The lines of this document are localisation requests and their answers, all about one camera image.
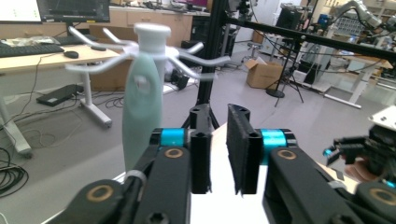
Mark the black metal frame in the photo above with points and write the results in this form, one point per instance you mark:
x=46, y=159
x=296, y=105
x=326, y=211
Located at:
x=211, y=46

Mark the black computer mouse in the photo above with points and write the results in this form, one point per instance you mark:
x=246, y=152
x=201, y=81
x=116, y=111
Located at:
x=99, y=48
x=71, y=54

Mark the clear plastic bag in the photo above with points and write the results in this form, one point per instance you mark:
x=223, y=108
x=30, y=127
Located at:
x=31, y=40

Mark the dark computer monitor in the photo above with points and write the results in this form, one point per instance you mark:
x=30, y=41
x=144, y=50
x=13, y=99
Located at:
x=74, y=11

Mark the closed cardboard box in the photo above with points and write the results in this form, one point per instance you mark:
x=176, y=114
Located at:
x=107, y=81

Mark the open cardboard box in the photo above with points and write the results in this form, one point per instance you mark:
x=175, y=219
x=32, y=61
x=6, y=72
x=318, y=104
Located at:
x=264, y=77

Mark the wooden counter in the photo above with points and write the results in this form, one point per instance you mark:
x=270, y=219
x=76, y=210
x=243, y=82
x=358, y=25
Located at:
x=177, y=28

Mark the black tripod stand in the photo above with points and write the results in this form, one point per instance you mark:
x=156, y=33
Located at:
x=275, y=92

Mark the wooden desk with white legs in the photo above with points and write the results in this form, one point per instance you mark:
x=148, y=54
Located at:
x=46, y=60

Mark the white-legged desk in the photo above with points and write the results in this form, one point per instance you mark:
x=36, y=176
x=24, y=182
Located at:
x=342, y=101

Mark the bright computer monitor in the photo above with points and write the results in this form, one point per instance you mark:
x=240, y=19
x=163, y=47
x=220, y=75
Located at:
x=18, y=11

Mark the white hook stand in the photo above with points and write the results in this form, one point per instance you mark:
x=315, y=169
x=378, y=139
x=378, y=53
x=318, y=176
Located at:
x=152, y=37

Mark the black keyboard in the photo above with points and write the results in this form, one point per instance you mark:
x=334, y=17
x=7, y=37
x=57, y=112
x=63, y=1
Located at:
x=28, y=49
x=68, y=39

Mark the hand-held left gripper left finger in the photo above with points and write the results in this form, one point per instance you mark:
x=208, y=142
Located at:
x=200, y=161

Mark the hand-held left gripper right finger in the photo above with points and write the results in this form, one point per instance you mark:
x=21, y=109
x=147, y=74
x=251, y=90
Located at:
x=246, y=155

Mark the black flat device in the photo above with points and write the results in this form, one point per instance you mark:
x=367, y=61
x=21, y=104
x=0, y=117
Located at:
x=59, y=95

